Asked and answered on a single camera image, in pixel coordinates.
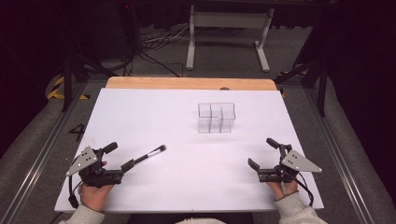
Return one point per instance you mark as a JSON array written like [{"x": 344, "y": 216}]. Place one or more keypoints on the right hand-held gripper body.
[{"x": 295, "y": 163}]

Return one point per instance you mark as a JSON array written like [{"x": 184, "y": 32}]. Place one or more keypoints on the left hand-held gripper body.
[{"x": 93, "y": 174}]

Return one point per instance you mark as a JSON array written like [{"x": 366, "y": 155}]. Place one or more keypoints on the black marker pen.
[{"x": 151, "y": 153}]

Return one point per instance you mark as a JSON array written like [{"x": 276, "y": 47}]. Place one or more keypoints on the clear acrylic organizer box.
[{"x": 216, "y": 119}]

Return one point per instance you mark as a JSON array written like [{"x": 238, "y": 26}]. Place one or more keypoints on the person's left hand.
[{"x": 93, "y": 196}]

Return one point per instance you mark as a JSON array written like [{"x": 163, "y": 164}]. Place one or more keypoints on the person's right hand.
[{"x": 277, "y": 189}]

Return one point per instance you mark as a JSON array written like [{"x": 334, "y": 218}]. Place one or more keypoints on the black tripod stand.
[
  {"x": 67, "y": 81},
  {"x": 320, "y": 84}
]

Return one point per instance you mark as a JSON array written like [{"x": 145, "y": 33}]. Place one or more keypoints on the yellow black floor tape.
[{"x": 56, "y": 90}]

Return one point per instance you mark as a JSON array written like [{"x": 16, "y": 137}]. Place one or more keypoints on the wooden table board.
[{"x": 186, "y": 83}]

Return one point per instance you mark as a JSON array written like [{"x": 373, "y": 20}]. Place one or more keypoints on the black tower device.
[{"x": 128, "y": 28}]

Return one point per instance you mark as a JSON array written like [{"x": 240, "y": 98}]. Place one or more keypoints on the aluminium floor rail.
[
  {"x": 37, "y": 161},
  {"x": 342, "y": 155}
]

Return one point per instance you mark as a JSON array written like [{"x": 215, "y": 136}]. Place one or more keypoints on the white metal stand frame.
[{"x": 229, "y": 20}]

